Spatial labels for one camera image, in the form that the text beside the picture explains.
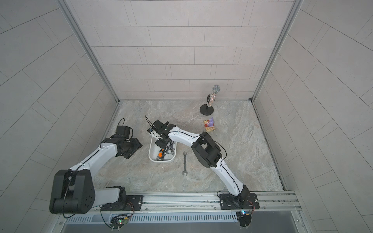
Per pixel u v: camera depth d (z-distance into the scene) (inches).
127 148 28.0
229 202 26.8
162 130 28.2
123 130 26.9
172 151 34.9
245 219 26.7
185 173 31.8
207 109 43.4
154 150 34.8
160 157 33.6
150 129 32.8
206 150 22.3
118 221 25.4
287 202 28.2
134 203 27.9
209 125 38.7
